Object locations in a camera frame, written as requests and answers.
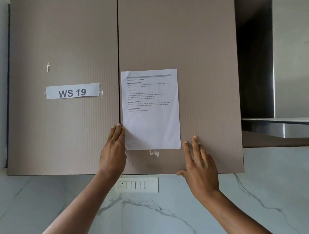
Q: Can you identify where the person's left hand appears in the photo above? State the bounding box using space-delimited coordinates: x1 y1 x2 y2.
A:
99 123 127 179

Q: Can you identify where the white printed paper sheet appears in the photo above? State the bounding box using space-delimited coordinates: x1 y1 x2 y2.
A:
121 69 181 151

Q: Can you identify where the person's left forearm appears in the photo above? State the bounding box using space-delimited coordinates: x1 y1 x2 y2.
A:
42 169 122 234

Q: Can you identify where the beige ribbed cabinet door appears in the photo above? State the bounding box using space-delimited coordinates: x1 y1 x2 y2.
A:
117 0 244 175
6 0 121 176

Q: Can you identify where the white taped label strip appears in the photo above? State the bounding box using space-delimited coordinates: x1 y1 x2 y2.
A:
45 82 104 100

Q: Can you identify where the person's right hand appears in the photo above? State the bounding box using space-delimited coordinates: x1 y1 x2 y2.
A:
176 135 220 200

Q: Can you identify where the white wall switch panel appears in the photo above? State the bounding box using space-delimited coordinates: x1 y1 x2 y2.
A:
114 177 159 193

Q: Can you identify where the person's right forearm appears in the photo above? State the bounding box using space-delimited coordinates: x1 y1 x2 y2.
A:
193 189 271 234

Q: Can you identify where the stainless steel range hood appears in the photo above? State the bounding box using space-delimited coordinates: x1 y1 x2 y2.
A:
241 0 309 139

